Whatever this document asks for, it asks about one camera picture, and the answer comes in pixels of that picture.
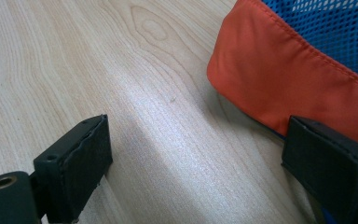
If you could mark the blue mesh bag orange trim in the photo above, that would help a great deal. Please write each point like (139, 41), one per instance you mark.
(279, 74)

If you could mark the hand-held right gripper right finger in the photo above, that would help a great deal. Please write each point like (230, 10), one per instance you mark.
(332, 161)

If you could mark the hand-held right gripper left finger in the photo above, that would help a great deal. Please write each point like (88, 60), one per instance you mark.
(74, 165)

